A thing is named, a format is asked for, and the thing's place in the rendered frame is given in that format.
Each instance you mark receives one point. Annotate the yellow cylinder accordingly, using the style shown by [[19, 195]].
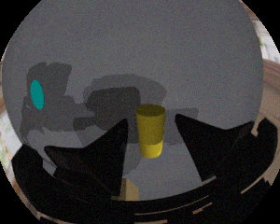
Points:
[[150, 121]]

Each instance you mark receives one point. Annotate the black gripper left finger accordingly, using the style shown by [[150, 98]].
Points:
[[102, 159]]

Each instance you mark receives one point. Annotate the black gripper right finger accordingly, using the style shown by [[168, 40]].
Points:
[[209, 145]]

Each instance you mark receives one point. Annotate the cyan circle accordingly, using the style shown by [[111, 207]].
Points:
[[37, 94]]

